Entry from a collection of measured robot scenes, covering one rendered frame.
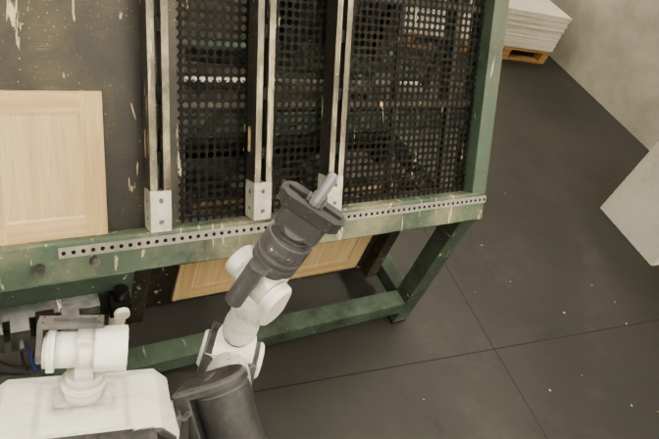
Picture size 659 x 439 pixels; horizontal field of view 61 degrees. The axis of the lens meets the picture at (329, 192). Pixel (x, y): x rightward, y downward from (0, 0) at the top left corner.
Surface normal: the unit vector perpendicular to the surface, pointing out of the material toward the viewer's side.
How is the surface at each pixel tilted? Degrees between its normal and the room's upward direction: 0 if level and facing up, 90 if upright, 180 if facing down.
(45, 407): 23
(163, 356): 0
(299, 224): 78
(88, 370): 67
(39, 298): 90
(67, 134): 60
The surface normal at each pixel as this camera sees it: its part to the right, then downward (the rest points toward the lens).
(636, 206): -0.89, 0.01
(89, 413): 0.18, -0.93
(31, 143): 0.52, 0.24
